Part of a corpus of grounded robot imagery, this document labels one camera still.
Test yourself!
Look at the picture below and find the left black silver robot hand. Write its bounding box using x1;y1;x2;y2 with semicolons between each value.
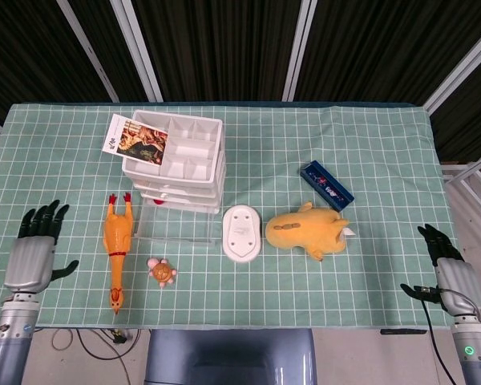
3;199;80;293

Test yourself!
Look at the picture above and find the white metal rack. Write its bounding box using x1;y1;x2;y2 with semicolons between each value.
440;148;481;225

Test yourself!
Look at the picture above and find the white plastic drawer cabinet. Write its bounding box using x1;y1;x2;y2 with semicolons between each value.
121;110;228;213

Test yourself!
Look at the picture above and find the small pink brown turtle toy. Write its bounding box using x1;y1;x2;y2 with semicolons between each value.
146;257;179;287

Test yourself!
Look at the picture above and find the dark blue rectangular box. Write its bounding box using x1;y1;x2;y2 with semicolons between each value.
299;160;355;213

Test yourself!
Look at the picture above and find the blue grey robot torso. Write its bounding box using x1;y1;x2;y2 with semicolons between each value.
143;328;317;385

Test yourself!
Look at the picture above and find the white frame post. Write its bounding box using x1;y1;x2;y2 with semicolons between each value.
282;0;317;102
424;23;481;114
110;0;164;102
58;0;119;102

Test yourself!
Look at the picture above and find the orange rubber chicken toy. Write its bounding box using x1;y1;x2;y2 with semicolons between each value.
103;192;135;316

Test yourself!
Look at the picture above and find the black floor cable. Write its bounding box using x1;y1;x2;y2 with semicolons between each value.
51;328;141;385

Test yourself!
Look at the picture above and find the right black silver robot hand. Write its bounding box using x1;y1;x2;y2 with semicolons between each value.
400;224;481;318

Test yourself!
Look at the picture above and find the green checked tablecloth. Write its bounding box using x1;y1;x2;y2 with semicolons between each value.
0;102;460;330

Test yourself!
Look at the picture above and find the white oval plastic device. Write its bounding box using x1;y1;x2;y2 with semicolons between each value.
222;204;263;264

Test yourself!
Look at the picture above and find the printed picture card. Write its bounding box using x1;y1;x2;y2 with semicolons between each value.
101;113;170;165

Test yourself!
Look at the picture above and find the yellow plush animal toy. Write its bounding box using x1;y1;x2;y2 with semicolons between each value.
263;201;354;262

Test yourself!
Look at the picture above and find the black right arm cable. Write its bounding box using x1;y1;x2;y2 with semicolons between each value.
420;298;459;385

